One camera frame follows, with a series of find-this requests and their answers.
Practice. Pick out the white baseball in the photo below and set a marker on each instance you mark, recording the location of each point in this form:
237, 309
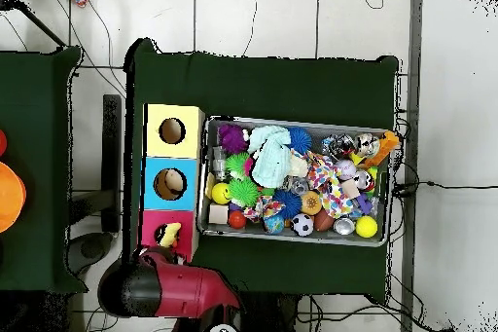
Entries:
345, 170

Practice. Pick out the cream fleece cloth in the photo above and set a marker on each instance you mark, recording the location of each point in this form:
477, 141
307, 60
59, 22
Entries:
298, 166

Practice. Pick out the metal mesh bin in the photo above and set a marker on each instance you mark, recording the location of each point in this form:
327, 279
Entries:
253, 232

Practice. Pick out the purple spiky monster toy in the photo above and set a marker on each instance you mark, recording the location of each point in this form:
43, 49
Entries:
232, 139

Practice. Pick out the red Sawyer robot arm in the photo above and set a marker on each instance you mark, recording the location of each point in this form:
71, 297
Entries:
186, 289

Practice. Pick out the green spiky ball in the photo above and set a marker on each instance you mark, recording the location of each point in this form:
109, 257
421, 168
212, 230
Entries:
243, 192

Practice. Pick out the yellow tennis ball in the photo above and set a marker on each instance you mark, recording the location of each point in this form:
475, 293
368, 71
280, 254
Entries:
366, 227

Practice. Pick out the large blue spiky ball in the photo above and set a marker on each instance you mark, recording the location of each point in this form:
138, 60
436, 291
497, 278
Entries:
300, 139

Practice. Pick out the orange-red smooth ball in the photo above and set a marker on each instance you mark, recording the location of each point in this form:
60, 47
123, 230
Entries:
237, 220

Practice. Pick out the pink spiky ball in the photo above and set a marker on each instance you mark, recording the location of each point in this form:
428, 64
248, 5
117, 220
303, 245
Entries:
248, 167

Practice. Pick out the large orange round object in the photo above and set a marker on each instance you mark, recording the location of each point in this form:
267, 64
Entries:
11, 195

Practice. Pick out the yellow duck plush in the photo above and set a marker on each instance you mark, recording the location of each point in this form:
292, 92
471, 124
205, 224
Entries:
170, 234

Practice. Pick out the black panel stand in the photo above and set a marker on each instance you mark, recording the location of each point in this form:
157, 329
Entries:
111, 153

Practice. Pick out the small red round object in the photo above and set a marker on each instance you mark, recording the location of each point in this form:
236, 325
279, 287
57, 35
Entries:
2, 143

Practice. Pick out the black and white soccer ball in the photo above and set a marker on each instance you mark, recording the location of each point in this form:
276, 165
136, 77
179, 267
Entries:
302, 225

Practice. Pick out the wooden three-hole box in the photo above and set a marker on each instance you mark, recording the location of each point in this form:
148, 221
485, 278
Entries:
171, 149

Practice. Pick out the dark green table cloth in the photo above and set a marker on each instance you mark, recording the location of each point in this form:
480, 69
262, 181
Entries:
272, 86
35, 114

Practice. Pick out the mint green muslin cloth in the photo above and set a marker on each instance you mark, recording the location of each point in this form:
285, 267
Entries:
272, 160

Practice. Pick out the yellow smiley ball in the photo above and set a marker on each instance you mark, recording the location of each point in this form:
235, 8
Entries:
221, 193

